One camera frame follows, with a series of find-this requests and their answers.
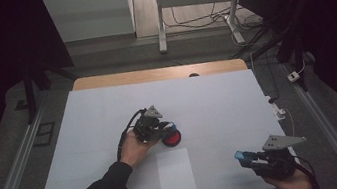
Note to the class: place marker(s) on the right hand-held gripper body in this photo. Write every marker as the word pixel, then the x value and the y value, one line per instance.
pixel 276 164

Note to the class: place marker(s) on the white adapter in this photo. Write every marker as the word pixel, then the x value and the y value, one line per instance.
pixel 293 76

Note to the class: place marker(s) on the black floor frame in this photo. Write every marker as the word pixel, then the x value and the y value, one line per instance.
pixel 37 136

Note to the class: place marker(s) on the white paper sheet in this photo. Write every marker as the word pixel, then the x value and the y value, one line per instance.
pixel 175 174

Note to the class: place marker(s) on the black table grommet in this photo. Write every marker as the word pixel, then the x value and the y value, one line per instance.
pixel 194 75

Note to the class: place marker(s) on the white power strip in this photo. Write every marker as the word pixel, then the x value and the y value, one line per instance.
pixel 276 110

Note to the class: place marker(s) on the person's left hand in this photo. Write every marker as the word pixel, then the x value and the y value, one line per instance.
pixel 132 150

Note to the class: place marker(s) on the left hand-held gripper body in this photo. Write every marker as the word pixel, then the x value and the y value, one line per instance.
pixel 148 129

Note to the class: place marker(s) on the person's right hand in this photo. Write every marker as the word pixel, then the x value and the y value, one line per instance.
pixel 291 187

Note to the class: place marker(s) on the white table cover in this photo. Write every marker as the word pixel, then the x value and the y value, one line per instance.
pixel 208 102

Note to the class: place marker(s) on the blue stamp cap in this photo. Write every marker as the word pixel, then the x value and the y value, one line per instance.
pixel 239 155

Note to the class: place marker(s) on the black metal stand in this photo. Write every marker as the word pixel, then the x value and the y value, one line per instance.
pixel 293 38
pixel 29 95

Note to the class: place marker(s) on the red ink pad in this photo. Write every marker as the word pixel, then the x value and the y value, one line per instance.
pixel 173 138

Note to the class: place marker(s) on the white cabinet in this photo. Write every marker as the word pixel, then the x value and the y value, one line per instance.
pixel 87 15

